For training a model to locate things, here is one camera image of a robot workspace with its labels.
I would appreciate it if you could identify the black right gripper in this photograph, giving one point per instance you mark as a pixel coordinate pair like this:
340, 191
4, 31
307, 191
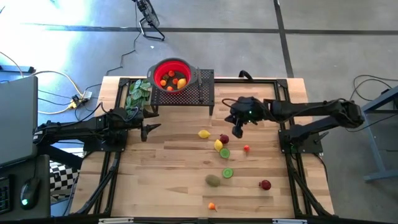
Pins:
253, 110

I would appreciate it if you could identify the silver bracket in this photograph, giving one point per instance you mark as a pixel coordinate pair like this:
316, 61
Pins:
289, 221
115, 221

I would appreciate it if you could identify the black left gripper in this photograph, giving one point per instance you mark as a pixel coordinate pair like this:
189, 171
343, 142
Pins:
133, 121

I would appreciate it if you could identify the red collapsible colander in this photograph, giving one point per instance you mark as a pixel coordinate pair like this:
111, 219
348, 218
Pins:
157, 73

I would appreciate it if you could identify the black aluminium table frame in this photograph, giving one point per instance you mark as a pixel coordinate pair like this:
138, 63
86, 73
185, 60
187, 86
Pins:
123, 81

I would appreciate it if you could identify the brown whole toy kiwi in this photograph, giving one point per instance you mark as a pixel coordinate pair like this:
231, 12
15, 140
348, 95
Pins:
212, 180

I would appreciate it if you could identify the green toy kiwi half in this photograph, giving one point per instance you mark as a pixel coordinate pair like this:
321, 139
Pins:
227, 173

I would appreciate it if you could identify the yellow toy lemon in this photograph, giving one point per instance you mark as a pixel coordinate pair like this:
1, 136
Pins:
218, 145
182, 83
204, 134

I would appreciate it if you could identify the green potted plant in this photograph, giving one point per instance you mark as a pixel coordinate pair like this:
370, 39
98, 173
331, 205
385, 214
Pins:
138, 93

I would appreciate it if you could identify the black-white checkerboard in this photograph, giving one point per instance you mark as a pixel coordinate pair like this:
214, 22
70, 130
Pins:
62, 177

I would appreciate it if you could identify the dark red toy pomegranate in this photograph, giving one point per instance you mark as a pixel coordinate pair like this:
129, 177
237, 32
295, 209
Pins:
224, 138

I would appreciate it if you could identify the black diagonal beam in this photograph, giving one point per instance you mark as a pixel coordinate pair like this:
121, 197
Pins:
59, 155

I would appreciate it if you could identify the yellow plug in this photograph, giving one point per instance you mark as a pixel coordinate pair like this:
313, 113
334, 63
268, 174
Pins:
72, 105

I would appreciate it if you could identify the red toy apple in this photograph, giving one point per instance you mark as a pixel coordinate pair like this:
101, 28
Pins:
265, 184

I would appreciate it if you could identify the black desk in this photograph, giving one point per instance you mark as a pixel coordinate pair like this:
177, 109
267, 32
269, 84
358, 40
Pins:
45, 186

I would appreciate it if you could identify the small orange toy pear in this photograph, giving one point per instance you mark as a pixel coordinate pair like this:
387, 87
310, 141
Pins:
171, 73
211, 205
169, 88

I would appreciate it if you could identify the black metal floor fan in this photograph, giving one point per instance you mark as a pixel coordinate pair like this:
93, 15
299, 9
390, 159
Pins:
149, 12

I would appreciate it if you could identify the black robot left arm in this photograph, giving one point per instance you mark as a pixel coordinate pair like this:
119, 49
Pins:
81, 130

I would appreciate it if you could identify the black computer mouse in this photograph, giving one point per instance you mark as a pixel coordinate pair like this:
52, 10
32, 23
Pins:
30, 193

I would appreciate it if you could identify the dark flat floor bar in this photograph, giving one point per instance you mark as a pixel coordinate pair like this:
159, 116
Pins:
15, 69

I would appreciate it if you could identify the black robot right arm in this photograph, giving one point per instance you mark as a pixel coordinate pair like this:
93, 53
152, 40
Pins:
311, 109

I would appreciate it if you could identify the black perforated metal shelf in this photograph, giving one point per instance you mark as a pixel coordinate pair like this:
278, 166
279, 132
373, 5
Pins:
186, 99

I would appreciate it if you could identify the green lime slice upper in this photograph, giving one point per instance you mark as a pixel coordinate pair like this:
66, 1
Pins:
224, 153

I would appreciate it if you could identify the black keyboard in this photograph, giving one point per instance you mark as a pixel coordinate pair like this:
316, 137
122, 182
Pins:
4, 196

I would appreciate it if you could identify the grey-blue table frame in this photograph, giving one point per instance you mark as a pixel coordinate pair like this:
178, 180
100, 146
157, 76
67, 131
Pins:
372, 143

